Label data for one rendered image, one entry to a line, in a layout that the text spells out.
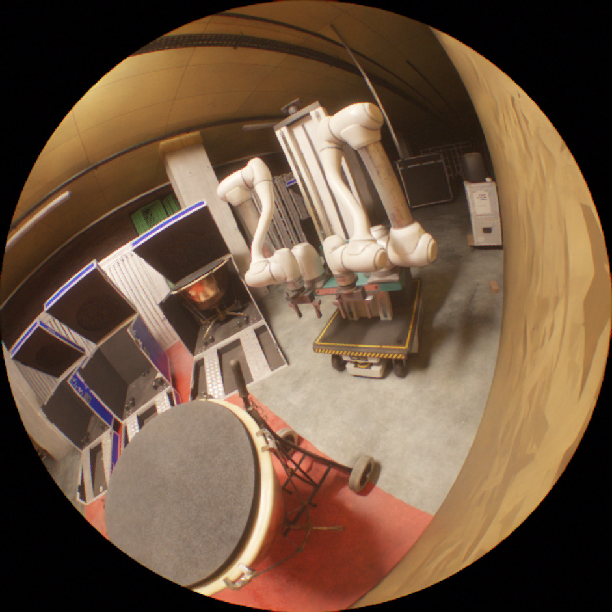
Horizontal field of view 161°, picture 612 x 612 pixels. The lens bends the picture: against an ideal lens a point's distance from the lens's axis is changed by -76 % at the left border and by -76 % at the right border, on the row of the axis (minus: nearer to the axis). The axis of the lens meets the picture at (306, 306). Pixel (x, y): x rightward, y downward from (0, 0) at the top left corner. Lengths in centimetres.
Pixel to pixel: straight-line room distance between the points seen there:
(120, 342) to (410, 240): 353
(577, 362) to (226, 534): 56
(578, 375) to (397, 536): 112
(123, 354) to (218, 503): 321
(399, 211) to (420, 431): 113
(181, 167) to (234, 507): 387
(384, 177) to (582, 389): 87
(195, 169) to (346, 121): 323
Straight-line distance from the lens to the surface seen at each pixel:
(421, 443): 132
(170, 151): 398
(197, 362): 284
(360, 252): 76
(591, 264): 18
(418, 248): 96
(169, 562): 65
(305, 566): 132
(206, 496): 59
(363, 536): 124
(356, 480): 110
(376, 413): 144
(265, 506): 52
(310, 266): 132
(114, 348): 361
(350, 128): 89
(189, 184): 376
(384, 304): 149
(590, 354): 16
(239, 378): 70
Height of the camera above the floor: 122
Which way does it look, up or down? 25 degrees down
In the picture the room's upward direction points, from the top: 24 degrees counter-clockwise
